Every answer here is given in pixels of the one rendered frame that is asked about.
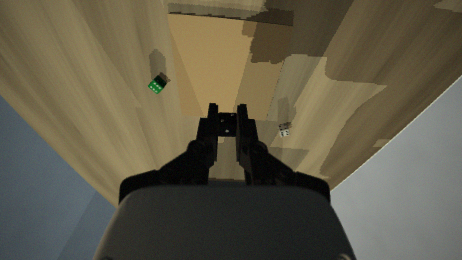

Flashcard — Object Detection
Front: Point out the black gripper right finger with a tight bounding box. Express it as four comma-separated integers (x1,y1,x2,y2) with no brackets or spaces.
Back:
235,104,331,204

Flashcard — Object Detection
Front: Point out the white die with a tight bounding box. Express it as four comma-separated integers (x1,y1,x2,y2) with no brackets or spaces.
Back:
278,124,290,137

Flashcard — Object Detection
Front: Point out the green die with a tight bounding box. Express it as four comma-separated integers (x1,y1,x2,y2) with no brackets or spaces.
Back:
148,75,166,94

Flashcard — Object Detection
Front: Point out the black die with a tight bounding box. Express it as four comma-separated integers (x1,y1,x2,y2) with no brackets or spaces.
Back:
218,112,237,137

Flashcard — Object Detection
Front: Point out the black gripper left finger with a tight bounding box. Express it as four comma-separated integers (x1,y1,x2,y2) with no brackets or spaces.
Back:
118,103,218,206

